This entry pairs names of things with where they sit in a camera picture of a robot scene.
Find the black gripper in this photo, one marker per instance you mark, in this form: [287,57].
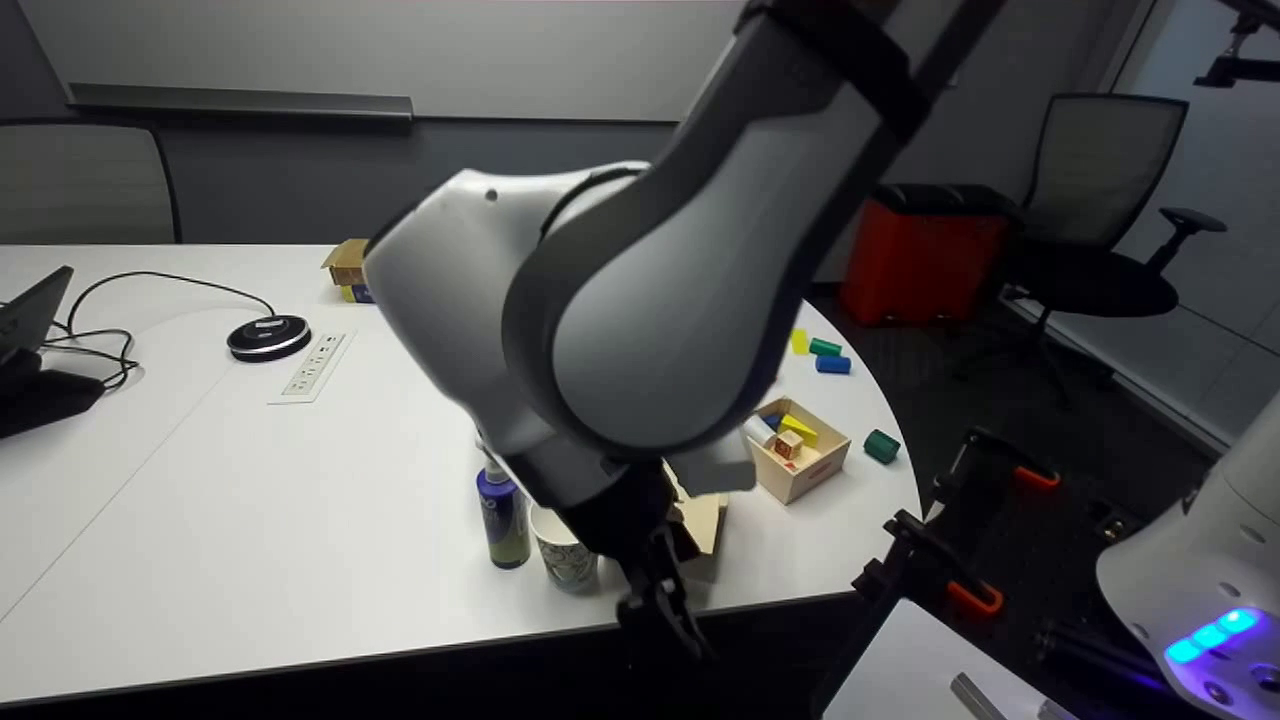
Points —
[623,522]

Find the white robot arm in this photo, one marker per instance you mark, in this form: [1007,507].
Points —
[609,331]

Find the small white jar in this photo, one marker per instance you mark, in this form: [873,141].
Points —
[566,557]

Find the small sanitizer bottle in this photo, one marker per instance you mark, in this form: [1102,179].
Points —
[501,508]

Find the small wooden tray with blocks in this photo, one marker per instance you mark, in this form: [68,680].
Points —
[792,449]

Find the green block at table edge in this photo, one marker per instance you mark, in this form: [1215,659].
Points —
[882,447]

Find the blue cylinder block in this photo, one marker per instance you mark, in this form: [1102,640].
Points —
[834,367]

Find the yellow block front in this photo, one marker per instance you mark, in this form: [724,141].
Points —
[797,342]

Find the green long block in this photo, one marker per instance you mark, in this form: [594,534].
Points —
[824,348]

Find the black cart with clamps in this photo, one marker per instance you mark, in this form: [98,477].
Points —
[1007,553]

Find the label sticker on table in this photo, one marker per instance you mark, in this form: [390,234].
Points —
[315,370]

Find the red bin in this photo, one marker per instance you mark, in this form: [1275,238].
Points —
[926,253]

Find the wooden box with items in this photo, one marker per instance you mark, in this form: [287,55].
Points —
[345,264]

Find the black round puck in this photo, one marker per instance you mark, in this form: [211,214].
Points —
[271,337]

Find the whiteboard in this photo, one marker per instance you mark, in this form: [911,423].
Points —
[386,57]

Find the black office chair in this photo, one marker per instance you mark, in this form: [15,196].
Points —
[1099,167]

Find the black device with cables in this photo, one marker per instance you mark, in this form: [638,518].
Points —
[30,388]

